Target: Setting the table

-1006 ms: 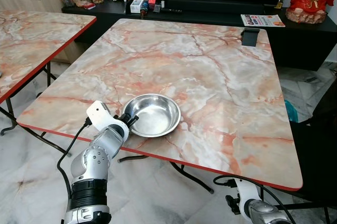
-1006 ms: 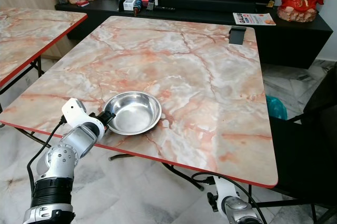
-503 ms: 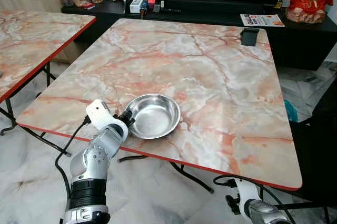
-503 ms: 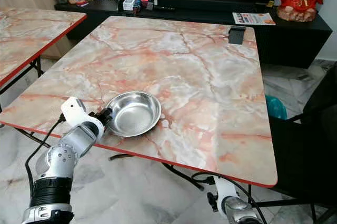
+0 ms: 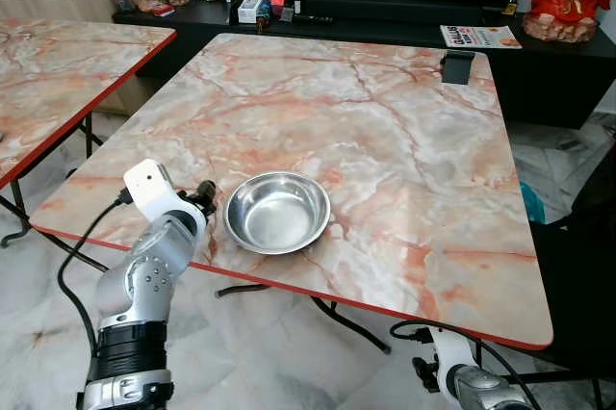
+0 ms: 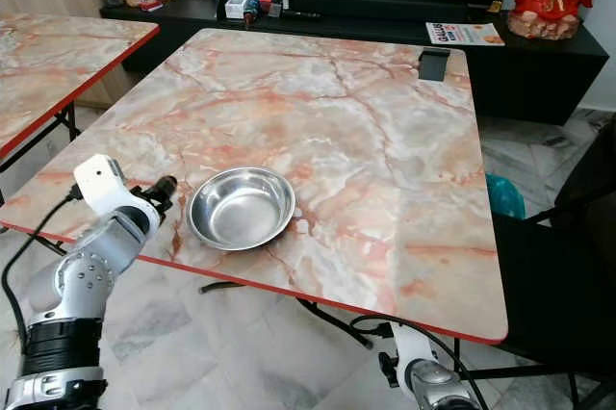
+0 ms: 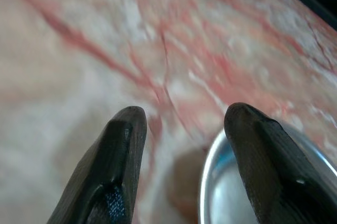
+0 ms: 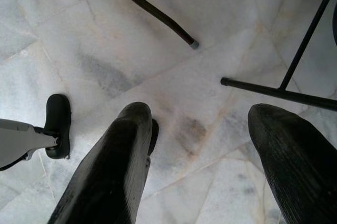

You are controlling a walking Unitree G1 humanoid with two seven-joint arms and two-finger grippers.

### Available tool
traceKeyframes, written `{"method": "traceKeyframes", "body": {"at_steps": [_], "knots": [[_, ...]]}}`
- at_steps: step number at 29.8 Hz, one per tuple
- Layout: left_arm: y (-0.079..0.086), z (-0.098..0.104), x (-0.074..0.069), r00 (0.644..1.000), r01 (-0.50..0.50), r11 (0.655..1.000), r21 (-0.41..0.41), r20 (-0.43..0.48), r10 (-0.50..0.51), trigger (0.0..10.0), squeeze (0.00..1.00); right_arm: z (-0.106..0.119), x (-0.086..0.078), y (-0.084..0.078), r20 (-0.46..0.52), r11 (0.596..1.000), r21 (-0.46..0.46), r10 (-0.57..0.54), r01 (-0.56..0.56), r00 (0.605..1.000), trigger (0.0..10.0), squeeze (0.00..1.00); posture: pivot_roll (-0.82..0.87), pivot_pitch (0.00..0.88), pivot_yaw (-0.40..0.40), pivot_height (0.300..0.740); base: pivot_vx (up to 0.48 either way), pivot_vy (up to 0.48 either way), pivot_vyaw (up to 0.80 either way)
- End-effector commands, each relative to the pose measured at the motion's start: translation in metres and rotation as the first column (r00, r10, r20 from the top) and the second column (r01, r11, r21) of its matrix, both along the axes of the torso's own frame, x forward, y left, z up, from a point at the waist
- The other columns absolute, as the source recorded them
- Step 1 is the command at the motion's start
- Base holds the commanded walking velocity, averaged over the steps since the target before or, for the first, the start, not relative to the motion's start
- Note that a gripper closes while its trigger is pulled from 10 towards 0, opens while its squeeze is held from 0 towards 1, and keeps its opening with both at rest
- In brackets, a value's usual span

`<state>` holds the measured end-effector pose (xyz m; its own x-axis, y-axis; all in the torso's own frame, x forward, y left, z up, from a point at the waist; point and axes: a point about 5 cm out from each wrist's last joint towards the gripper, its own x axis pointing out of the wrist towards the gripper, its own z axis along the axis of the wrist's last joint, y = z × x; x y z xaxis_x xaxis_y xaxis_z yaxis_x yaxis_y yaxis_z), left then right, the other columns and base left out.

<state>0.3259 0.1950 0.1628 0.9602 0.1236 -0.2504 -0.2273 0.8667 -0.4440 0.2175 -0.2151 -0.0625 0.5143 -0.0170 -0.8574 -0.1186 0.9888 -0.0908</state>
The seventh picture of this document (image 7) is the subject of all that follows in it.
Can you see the large steel bowl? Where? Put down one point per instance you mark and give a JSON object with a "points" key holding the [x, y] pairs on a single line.
{"points": [[223, 195]]}

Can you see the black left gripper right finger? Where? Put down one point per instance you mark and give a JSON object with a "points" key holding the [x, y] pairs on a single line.
{"points": [[268, 161]]}

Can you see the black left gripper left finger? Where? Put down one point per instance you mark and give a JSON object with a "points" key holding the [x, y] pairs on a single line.
{"points": [[118, 155]]}

